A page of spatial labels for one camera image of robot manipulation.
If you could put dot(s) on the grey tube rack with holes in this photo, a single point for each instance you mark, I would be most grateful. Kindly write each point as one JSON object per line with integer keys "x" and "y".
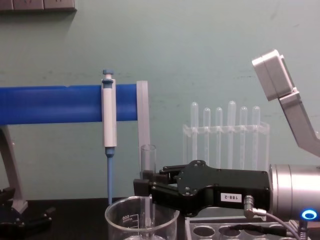
{"x": 200, "y": 222}

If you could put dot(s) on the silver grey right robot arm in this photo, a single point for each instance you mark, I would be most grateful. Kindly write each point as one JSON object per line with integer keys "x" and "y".
{"x": 285, "y": 190}

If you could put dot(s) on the clear glass beaker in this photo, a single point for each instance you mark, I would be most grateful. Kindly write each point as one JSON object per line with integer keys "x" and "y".
{"x": 117, "y": 225}

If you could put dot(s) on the blue pipette stand bar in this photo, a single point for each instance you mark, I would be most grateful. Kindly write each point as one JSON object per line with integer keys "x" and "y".
{"x": 50, "y": 105}

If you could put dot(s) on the clear glass test tube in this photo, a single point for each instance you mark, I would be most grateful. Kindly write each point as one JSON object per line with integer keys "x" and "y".
{"x": 148, "y": 157}

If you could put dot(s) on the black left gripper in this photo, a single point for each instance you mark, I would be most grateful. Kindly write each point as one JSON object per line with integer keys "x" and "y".
{"x": 10, "y": 222}

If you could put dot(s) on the clear plastic test tube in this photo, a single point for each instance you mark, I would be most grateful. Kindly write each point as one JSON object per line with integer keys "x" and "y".
{"x": 231, "y": 112}
{"x": 206, "y": 117}
{"x": 219, "y": 117}
{"x": 194, "y": 112}

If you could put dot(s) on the grey stand leg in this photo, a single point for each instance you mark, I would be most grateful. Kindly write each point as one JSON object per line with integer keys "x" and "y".
{"x": 12, "y": 160}

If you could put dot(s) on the white and blue pipette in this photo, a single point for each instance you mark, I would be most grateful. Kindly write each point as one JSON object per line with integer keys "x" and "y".
{"x": 109, "y": 120}

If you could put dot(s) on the clear acrylic tube rack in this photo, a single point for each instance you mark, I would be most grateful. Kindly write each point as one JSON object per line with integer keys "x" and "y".
{"x": 264, "y": 145}

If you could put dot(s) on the grey wall panel fixture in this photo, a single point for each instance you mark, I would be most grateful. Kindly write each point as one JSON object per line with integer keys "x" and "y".
{"x": 37, "y": 5}

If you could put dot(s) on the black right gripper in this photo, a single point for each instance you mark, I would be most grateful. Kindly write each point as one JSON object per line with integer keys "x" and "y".
{"x": 232, "y": 182}

